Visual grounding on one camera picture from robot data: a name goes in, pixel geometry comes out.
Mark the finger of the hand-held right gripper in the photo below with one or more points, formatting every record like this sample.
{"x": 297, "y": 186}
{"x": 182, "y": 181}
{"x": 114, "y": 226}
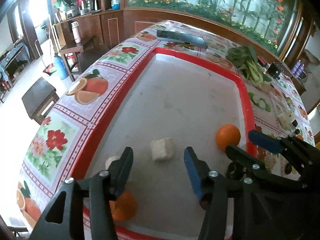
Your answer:
{"x": 241, "y": 155}
{"x": 265, "y": 140}

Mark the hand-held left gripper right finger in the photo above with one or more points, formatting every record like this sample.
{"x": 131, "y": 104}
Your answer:
{"x": 193, "y": 175}

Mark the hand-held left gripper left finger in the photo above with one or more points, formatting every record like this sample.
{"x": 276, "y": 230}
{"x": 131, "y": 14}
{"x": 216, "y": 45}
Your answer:
{"x": 122, "y": 177}

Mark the peeled sugarcane piece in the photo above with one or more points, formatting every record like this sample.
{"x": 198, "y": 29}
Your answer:
{"x": 162, "y": 149}
{"x": 285, "y": 118}
{"x": 111, "y": 161}
{"x": 267, "y": 87}

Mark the large orange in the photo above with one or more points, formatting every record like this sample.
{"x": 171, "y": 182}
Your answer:
{"x": 228, "y": 137}
{"x": 127, "y": 207}

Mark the red tray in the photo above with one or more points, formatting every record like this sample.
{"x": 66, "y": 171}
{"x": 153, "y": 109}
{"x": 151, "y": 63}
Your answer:
{"x": 180, "y": 100}

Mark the black box device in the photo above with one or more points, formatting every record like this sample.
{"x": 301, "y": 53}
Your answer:
{"x": 275, "y": 70}

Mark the floral printed tablecloth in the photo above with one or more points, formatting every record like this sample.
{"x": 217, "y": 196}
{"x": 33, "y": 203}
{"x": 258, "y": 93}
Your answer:
{"x": 75, "y": 120}

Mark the red and black device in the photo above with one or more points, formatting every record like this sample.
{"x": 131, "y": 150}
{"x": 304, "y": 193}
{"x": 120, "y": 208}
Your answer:
{"x": 261, "y": 61}

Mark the green leafy vegetable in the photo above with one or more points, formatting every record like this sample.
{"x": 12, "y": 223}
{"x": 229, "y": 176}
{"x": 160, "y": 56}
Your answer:
{"x": 247, "y": 62}

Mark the dark wooden stool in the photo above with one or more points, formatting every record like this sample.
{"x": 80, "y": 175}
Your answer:
{"x": 40, "y": 97}

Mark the blue bottle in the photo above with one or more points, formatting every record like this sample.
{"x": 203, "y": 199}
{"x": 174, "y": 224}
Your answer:
{"x": 60, "y": 67}

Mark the wooden chair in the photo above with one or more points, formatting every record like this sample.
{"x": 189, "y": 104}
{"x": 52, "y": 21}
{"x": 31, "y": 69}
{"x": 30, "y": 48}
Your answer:
{"x": 77, "y": 51}

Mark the wooden cabinet with flower glass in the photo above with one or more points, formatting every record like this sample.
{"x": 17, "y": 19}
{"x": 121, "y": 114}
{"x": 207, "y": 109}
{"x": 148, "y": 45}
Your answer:
{"x": 212, "y": 2}

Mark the wooden sideboard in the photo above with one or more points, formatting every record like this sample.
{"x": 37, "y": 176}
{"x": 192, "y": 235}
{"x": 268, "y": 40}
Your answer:
{"x": 100, "y": 27}

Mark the white and pink bottle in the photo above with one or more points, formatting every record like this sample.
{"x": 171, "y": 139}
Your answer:
{"x": 76, "y": 32}

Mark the silver pot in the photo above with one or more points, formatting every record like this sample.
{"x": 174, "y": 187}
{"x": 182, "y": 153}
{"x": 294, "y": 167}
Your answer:
{"x": 72, "y": 12}

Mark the green bag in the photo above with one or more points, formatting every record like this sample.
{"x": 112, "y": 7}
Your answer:
{"x": 62, "y": 3}

